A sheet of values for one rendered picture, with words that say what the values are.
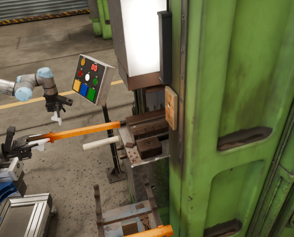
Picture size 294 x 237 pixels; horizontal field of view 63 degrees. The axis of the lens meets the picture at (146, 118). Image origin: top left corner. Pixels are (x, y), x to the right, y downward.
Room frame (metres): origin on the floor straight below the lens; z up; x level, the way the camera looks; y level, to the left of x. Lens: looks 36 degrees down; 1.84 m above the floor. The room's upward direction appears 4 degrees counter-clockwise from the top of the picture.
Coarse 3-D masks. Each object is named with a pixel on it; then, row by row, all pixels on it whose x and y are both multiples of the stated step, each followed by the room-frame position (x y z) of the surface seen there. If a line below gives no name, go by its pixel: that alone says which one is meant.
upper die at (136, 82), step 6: (120, 66) 1.11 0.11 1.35; (120, 72) 1.14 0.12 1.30; (126, 72) 1.00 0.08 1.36; (156, 72) 1.04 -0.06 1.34; (126, 78) 1.01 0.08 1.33; (132, 78) 1.01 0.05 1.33; (138, 78) 1.02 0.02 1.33; (144, 78) 1.02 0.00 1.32; (150, 78) 1.03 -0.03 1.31; (156, 78) 1.04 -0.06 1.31; (126, 84) 1.03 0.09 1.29; (132, 84) 1.01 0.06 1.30; (138, 84) 1.01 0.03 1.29; (144, 84) 1.02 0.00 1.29; (150, 84) 1.03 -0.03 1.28; (156, 84) 1.04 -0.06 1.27
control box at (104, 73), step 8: (80, 56) 1.71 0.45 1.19; (88, 56) 1.73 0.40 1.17; (80, 64) 1.68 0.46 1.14; (88, 64) 1.61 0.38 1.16; (96, 64) 1.55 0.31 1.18; (104, 64) 1.52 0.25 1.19; (88, 72) 1.57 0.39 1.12; (96, 72) 1.52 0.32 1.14; (104, 72) 1.46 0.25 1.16; (112, 72) 1.50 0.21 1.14; (80, 80) 1.60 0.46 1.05; (88, 80) 1.54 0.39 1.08; (104, 80) 1.45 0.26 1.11; (72, 88) 1.63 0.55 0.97; (80, 88) 1.57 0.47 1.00; (88, 88) 1.50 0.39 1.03; (96, 88) 1.45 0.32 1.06; (104, 88) 1.45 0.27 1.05; (96, 96) 1.41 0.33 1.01; (104, 96) 1.44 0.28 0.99; (96, 104) 1.39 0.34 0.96; (104, 104) 1.43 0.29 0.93
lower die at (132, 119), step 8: (152, 112) 1.22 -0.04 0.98; (160, 112) 1.20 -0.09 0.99; (128, 120) 1.14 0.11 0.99; (136, 120) 1.14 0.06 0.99; (144, 120) 1.12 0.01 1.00; (128, 128) 1.13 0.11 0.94; (136, 128) 1.06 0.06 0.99; (152, 128) 1.05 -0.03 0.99; (160, 128) 1.04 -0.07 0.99; (168, 128) 1.06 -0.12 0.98; (136, 136) 1.00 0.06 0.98; (144, 136) 1.02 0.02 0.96; (168, 136) 1.06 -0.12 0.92
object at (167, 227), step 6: (156, 228) 0.44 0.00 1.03; (162, 228) 0.44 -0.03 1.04; (168, 228) 0.44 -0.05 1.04; (132, 234) 0.43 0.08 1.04; (138, 234) 0.43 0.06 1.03; (144, 234) 0.42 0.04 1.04; (150, 234) 0.42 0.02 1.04; (156, 234) 0.42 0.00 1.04; (162, 234) 0.42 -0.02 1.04; (168, 234) 0.42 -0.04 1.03
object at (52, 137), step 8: (80, 128) 0.91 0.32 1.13; (88, 128) 0.91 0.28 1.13; (96, 128) 0.91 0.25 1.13; (104, 128) 0.92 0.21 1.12; (112, 128) 0.93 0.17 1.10; (32, 136) 0.86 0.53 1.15; (40, 136) 0.86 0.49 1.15; (48, 136) 0.86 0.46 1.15; (56, 136) 0.86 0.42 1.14; (64, 136) 0.87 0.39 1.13; (72, 136) 0.88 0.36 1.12
